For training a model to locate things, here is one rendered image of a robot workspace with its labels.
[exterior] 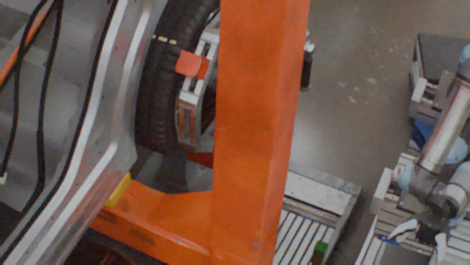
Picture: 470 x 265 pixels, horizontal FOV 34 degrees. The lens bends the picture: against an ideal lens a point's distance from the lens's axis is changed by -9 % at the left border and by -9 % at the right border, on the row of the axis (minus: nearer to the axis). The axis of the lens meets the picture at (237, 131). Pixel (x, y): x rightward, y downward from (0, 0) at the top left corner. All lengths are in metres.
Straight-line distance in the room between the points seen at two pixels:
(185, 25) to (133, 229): 0.68
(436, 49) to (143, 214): 1.85
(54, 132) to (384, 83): 2.14
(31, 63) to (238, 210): 0.87
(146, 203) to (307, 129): 1.36
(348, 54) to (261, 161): 2.23
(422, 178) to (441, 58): 1.73
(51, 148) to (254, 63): 0.85
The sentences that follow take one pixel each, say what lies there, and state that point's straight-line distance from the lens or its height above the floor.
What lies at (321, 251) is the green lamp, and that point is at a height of 0.66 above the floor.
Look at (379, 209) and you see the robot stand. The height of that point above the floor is 0.72.
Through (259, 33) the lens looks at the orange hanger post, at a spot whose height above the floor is 1.62.
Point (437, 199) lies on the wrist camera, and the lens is 1.98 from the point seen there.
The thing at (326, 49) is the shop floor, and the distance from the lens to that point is 4.30.
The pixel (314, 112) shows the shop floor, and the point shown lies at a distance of 3.96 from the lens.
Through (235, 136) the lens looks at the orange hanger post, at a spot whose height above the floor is 1.26.
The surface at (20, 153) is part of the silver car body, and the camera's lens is 2.63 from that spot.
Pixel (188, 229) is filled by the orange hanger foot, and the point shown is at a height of 0.74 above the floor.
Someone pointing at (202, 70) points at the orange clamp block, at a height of 1.07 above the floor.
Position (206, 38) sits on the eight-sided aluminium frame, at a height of 1.11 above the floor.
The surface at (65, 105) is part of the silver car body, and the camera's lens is 2.54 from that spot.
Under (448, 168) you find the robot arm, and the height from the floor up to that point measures 1.00.
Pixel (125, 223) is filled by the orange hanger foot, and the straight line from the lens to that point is 2.69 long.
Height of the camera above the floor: 2.82
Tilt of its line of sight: 47 degrees down
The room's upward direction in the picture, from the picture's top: 4 degrees clockwise
